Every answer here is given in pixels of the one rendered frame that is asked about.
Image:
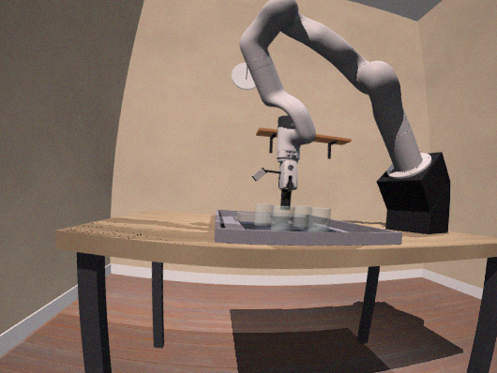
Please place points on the clear glass jar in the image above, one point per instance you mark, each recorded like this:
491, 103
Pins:
301, 216
263, 213
319, 219
282, 218

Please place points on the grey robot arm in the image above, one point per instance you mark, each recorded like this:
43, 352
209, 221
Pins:
377, 79

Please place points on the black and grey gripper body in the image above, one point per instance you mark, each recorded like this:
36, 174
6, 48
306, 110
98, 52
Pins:
287, 167

